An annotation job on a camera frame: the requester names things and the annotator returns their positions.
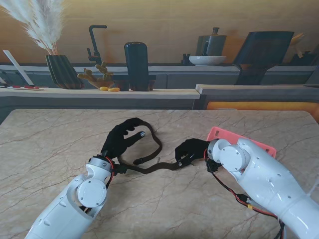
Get yellow wooden utensil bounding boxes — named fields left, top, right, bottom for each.
left=290, top=32, right=306, bottom=58

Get plate with red chillies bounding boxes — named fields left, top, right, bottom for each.
left=6, top=85, right=45, bottom=91

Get black kitchen faucet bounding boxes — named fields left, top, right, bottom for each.
left=86, top=24, right=108, bottom=66

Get tall black appliance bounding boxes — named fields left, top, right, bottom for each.
left=115, top=41, right=157, bottom=92

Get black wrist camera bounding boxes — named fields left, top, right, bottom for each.
left=114, top=164, right=128, bottom=175
left=206, top=159, right=221, bottom=173

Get arm red black cables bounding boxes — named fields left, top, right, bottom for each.
left=103, top=156, right=116, bottom=190
left=204, top=149, right=286, bottom=239

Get dark ribbed vase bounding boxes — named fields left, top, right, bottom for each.
left=45, top=54, right=85, bottom=90

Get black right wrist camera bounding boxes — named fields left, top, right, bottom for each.
left=206, top=159, right=221, bottom=173

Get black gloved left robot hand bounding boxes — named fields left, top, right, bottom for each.
left=101, top=118, right=146, bottom=159

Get white speckled bowl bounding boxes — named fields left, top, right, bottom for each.
left=188, top=55, right=227, bottom=66

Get right arm red black cables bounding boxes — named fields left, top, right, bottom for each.
left=204, top=149, right=286, bottom=239

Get left arm red black cables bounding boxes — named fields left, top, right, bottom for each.
left=103, top=156, right=116, bottom=190

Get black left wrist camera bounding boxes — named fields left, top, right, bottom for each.
left=114, top=164, right=128, bottom=175

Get pink plastic storage basket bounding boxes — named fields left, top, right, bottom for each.
left=206, top=126, right=277, bottom=159

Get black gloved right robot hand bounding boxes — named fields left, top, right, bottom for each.
left=174, top=138, right=209, bottom=167

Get white slanted board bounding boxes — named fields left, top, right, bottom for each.
left=2, top=49, right=33, bottom=86

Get dark utensil holder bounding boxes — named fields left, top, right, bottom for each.
left=290, top=51, right=315, bottom=66

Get white pampas grass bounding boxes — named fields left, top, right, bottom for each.
left=0, top=0, right=65, bottom=56

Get dark woven belt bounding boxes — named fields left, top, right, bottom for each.
left=117, top=121, right=184, bottom=175

